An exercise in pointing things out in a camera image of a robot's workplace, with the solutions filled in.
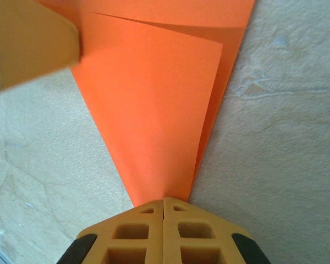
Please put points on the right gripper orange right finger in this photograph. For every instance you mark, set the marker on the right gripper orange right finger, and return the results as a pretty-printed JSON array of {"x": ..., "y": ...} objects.
[{"x": 198, "y": 236}]

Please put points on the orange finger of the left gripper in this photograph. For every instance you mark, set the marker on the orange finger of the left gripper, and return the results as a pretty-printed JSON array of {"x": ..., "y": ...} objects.
[{"x": 27, "y": 41}]

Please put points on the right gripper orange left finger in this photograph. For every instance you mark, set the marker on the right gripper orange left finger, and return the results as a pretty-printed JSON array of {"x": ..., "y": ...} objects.
[{"x": 132, "y": 236}]

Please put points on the orange paper sheet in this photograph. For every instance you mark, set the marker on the orange paper sheet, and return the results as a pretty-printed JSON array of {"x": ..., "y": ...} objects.
[{"x": 154, "y": 96}]

